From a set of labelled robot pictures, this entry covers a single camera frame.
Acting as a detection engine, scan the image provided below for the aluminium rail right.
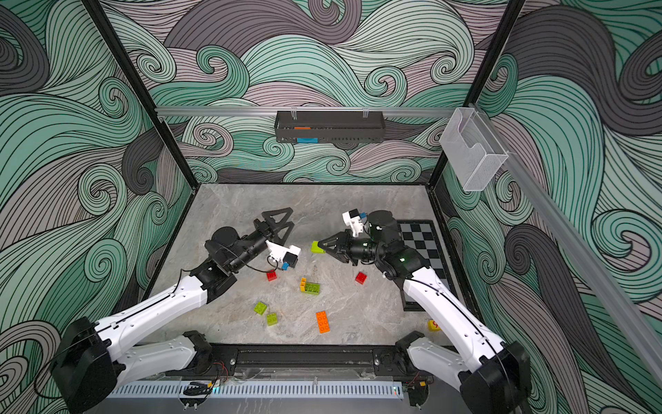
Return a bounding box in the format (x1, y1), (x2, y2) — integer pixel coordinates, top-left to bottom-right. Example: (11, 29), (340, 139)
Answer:
(467, 102), (662, 386)

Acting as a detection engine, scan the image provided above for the aluminium rail back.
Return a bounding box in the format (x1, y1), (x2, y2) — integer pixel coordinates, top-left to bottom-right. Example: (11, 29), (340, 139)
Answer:
(155, 105), (455, 118)

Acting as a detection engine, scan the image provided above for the black corner post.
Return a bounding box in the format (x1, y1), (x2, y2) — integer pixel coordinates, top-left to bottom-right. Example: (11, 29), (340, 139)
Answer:
(427, 0), (528, 187)
(81, 0), (200, 193)

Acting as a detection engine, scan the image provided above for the white slotted cable duct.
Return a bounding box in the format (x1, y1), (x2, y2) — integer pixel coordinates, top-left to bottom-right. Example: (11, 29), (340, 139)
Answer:
(110, 381), (404, 400)

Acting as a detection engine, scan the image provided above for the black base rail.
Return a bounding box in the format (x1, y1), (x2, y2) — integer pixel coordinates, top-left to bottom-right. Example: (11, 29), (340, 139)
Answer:
(169, 343), (425, 379)

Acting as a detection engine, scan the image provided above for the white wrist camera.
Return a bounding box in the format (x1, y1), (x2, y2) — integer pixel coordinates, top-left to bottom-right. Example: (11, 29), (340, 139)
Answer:
(267, 241), (301, 271)
(342, 209), (367, 238)

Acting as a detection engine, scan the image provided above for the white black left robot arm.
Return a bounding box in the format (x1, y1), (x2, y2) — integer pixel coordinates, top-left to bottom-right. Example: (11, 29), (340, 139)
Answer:
(48, 207), (300, 413)

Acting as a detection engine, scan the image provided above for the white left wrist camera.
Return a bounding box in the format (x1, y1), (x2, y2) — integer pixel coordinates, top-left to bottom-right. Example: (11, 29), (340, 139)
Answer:
(267, 241), (301, 271)

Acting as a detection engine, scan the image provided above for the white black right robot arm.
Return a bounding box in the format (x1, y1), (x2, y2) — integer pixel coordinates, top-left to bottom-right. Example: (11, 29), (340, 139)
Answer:
(317, 210), (532, 413)

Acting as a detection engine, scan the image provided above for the black right corner post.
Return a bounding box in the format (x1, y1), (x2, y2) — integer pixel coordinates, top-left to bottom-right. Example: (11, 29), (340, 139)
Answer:
(427, 0), (528, 187)

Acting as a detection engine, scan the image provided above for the orange flat lego plate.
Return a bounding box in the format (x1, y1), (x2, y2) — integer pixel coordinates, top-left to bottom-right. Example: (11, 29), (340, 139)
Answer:
(315, 310), (330, 334)

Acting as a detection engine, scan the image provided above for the red lego brick right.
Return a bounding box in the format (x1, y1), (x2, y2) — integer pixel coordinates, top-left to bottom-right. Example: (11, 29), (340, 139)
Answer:
(355, 272), (367, 285)

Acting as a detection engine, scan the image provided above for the small green lego brick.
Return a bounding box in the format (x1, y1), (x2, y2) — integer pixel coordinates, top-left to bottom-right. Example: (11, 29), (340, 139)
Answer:
(253, 302), (268, 315)
(267, 312), (279, 327)

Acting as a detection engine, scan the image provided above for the yellow numbered cube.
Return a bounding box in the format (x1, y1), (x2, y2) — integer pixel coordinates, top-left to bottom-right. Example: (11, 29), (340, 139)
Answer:
(428, 319), (441, 331)

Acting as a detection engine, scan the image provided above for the green sloped lego brick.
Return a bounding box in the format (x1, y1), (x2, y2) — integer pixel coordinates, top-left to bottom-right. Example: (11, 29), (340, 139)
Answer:
(310, 241), (325, 255)

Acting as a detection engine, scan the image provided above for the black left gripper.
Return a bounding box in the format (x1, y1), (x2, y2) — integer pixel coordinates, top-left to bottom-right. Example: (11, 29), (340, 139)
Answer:
(228, 209), (292, 276)

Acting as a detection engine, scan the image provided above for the black white chessboard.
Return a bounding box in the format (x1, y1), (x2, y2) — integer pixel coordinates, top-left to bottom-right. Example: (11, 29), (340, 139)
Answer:
(398, 219), (456, 294)

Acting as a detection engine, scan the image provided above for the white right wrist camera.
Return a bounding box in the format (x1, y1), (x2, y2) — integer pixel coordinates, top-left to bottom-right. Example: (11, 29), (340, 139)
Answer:
(342, 209), (367, 238)

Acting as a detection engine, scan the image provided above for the clear plastic wall box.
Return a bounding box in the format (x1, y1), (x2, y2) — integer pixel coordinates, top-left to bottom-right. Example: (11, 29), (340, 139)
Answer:
(440, 107), (509, 193)

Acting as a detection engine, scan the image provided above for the long green lego brick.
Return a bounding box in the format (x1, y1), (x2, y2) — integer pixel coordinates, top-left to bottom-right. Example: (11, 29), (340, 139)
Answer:
(303, 282), (321, 295)

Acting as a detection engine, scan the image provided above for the aluminium rail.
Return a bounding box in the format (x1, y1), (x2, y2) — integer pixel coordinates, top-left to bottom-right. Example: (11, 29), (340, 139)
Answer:
(467, 102), (662, 386)
(155, 105), (455, 118)

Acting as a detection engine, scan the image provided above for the black left corner post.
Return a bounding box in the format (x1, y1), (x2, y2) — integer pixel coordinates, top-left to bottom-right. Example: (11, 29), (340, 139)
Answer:
(81, 0), (200, 193)

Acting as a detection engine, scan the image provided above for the black wall tray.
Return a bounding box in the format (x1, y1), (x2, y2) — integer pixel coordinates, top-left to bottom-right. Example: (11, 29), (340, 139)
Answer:
(274, 110), (386, 148)

